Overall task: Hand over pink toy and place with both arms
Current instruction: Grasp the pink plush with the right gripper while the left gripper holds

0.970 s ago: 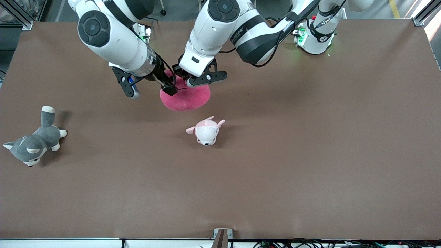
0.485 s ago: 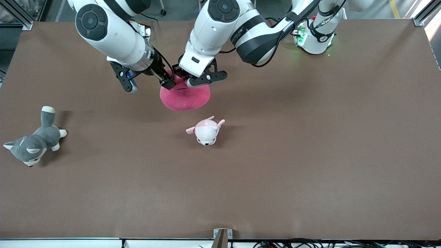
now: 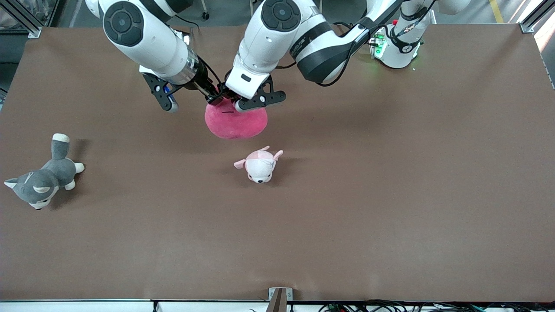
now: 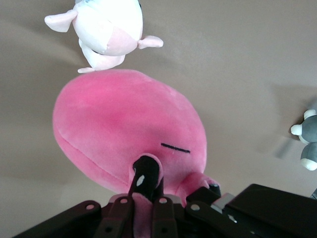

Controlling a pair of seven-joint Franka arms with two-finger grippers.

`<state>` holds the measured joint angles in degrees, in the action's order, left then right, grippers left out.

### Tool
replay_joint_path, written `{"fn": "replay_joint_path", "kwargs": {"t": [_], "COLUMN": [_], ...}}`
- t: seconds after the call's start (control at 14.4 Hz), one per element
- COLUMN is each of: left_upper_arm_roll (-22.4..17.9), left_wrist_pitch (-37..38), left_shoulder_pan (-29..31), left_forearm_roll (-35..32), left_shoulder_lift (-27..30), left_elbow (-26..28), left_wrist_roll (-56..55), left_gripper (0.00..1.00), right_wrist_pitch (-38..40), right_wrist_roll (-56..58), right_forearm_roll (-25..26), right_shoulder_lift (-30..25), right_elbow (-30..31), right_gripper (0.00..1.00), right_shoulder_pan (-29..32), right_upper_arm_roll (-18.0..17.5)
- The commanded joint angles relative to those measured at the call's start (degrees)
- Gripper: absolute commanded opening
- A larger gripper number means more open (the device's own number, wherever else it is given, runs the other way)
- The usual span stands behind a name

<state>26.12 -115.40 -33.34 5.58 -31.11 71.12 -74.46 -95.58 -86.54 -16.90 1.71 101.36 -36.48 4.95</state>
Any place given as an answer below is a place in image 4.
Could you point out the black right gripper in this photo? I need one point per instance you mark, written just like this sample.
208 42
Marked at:
272 213

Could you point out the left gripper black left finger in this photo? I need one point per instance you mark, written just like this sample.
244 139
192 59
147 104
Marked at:
99 223

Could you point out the grey and white husky plush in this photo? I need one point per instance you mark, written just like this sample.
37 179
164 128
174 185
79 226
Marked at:
309 129

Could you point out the pink round plush toy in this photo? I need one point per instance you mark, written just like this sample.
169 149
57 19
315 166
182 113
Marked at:
123 119

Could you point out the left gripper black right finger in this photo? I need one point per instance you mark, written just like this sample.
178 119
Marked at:
178 223

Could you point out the white and pink dog plush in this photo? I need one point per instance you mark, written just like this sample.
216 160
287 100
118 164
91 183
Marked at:
106 24

